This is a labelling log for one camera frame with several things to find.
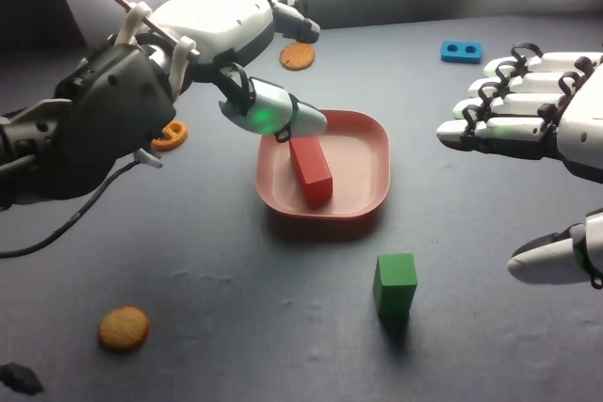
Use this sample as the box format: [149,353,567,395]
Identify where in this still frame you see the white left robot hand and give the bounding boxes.
[150,0,328,144]

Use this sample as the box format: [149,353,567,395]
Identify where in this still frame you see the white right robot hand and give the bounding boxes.
[436,42,603,289]

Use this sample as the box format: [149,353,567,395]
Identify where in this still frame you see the red rectangular block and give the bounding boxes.
[288,137,334,208]

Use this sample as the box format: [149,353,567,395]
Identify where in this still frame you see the green cube block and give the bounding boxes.
[372,252,418,319]

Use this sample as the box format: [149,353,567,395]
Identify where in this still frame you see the blue two-hole brick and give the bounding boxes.
[440,40,483,65]

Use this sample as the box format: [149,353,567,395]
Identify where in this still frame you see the pink square tray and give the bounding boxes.
[255,109,392,237]

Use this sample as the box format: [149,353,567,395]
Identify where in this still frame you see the round orange cookie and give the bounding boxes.
[97,306,151,353]
[279,40,316,72]

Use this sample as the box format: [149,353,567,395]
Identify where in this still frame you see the orange pretzel toy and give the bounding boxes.
[151,121,189,153]

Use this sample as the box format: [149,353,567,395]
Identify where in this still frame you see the grey table cloth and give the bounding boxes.
[0,13,603,402]

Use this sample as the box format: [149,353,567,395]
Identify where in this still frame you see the black rough lump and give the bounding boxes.
[0,362,44,396]

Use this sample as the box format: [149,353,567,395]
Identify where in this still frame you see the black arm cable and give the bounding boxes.
[0,159,142,260]

